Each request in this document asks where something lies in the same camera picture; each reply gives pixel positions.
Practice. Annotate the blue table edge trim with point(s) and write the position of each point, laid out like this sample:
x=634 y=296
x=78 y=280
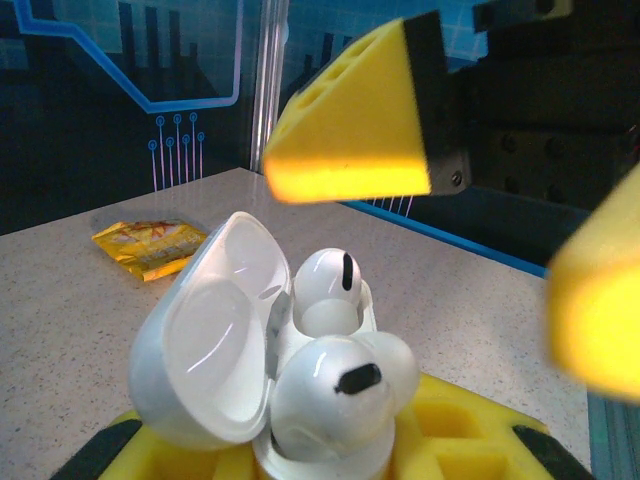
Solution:
x=475 y=245

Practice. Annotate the aluminium frame post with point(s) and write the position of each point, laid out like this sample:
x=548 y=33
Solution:
x=272 y=75

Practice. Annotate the yellow snack packet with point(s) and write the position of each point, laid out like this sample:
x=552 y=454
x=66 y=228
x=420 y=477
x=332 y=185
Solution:
x=150 y=245

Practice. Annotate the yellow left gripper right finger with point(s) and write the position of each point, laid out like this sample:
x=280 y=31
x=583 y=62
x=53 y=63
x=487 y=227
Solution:
x=465 y=440

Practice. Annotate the white earbud charging case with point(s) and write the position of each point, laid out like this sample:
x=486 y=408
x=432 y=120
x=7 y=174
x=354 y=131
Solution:
x=210 y=350

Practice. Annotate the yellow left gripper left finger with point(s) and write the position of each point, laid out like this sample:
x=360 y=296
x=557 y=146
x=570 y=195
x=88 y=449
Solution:
x=165 y=460

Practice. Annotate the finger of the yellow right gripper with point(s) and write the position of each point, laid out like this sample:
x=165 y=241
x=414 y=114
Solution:
x=360 y=130
x=600 y=300

